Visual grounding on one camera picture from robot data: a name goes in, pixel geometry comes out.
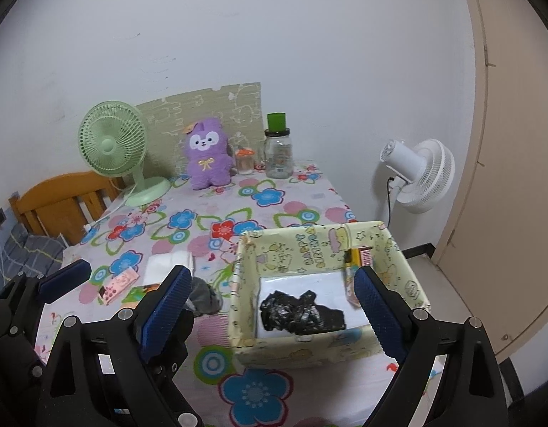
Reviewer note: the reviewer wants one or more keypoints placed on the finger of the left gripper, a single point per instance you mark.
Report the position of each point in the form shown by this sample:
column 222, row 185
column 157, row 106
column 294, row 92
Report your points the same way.
column 63, row 281

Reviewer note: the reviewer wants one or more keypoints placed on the wooden chair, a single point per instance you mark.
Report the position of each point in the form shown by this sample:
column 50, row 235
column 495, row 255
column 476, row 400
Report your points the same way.
column 63, row 205

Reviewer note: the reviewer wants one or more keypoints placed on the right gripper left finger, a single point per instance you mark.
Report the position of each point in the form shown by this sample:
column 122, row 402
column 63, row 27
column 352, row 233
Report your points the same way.
column 147, row 347

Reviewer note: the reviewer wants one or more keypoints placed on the red yellow carton box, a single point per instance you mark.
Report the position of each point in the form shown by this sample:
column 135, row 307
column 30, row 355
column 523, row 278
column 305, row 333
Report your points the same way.
column 354, row 259

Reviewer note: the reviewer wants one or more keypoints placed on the glass jar green lid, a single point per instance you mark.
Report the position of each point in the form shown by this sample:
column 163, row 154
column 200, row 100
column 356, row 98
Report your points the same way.
column 277, row 147

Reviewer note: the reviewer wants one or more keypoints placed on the beige door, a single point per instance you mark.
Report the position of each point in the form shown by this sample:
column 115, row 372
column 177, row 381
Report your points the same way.
column 494, row 248

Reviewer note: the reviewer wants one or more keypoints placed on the floral tablecloth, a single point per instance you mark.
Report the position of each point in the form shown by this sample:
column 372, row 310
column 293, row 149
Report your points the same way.
column 209, row 224

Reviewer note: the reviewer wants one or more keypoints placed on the yellow cartoon storage box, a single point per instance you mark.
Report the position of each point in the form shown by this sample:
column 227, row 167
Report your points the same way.
column 294, row 260

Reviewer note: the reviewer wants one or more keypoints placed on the green cartoon backboard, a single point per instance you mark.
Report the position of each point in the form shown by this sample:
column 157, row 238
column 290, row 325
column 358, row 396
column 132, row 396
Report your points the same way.
column 237, row 106

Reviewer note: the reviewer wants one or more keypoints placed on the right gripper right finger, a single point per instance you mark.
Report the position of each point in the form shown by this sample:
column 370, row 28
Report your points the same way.
column 470, row 391

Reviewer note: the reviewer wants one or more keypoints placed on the grey socks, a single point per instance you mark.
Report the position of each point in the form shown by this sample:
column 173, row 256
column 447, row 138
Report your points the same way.
column 203, row 299

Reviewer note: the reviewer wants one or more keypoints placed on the black plastic bag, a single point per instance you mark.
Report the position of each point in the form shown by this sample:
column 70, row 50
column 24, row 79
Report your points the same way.
column 300, row 316

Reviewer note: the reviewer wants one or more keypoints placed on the small jar orange lid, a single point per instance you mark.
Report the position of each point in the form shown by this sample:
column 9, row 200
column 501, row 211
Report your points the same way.
column 245, row 160

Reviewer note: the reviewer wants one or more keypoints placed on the pink small box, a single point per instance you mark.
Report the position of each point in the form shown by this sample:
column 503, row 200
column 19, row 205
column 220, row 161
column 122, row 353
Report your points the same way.
column 114, row 287

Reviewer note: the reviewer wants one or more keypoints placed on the purple plush toy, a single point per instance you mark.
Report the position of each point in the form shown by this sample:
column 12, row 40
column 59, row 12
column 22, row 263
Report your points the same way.
column 207, row 150

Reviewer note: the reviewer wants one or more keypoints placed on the green desk fan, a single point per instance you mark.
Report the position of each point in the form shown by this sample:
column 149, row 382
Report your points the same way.
column 112, row 140

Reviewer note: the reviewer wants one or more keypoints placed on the white standing fan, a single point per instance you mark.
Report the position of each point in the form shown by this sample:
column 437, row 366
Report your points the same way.
column 422, row 175

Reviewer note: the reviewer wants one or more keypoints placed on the blue plaid fabric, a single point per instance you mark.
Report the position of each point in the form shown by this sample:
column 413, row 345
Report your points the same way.
column 31, row 254

